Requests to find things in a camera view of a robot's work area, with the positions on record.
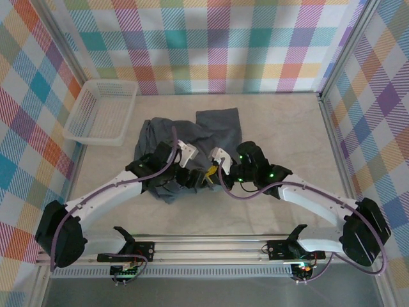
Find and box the gray t-shirt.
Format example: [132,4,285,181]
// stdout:
[133,107,242,206]

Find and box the white perforated plastic basket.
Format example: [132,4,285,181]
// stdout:
[63,79,139,147]

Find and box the gray metal panel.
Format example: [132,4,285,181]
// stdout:
[41,264,384,307]

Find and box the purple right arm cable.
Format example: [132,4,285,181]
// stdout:
[218,161,390,285]

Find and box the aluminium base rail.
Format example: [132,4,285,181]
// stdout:
[35,233,389,266]

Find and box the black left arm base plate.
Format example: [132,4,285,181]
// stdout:
[132,241,156,262]

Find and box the slotted gray cable duct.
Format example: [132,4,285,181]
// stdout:
[52,267,295,279]

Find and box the aluminium side rail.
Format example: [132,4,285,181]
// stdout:
[318,92,367,236]
[59,142,86,224]

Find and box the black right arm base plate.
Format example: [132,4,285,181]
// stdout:
[266,239,325,260]

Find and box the aluminium corner post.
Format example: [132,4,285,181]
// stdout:
[318,0,383,97]
[31,0,89,86]

